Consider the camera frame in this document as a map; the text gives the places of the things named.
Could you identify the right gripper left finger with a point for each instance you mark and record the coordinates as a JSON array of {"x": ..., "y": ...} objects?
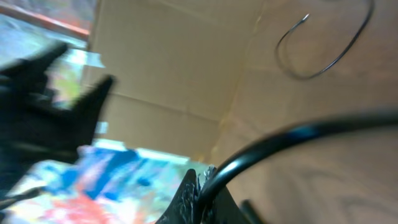
[{"x": 182, "y": 207}]

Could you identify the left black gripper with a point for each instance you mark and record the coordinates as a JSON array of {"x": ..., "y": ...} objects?
[{"x": 31, "y": 133}]

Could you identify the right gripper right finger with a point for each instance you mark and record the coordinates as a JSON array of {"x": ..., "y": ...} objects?
[{"x": 222, "y": 210}]

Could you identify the cardboard box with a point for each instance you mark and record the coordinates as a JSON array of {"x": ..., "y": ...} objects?
[{"x": 177, "y": 65}]

